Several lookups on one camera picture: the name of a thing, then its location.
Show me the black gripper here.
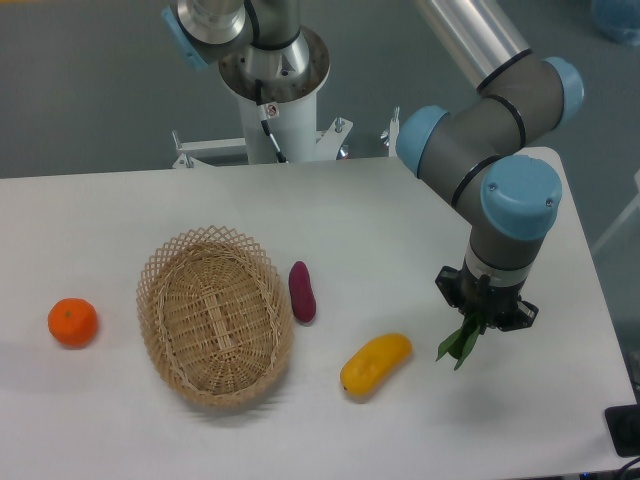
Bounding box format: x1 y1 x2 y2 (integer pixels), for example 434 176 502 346
435 263 539 332

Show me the green leafy vegetable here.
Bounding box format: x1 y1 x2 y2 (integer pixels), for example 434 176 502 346
436 310 487 371

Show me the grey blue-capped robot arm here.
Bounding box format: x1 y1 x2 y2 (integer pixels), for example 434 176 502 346
162 1 584 331

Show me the yellow mango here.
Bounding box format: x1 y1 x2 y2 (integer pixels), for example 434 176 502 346
340 333 413 398

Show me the black device at table edge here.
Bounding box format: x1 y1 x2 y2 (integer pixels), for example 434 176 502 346
604 404 639 457

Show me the purple sweet potato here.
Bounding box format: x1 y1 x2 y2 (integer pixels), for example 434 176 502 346
288 261 317 324

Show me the woven wicker basket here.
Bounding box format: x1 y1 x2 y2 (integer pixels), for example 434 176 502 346
136 226 294 408

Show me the blue bag in corner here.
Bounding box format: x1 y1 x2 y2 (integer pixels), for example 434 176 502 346
590 0 639 47

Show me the orange tangerine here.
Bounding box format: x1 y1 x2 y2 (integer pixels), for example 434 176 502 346
47 298 99 348

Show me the black cable on pedestal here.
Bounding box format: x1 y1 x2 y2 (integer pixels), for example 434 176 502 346
253 78 289 164

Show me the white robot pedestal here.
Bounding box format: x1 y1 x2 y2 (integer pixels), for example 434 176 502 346
172 27 354 168

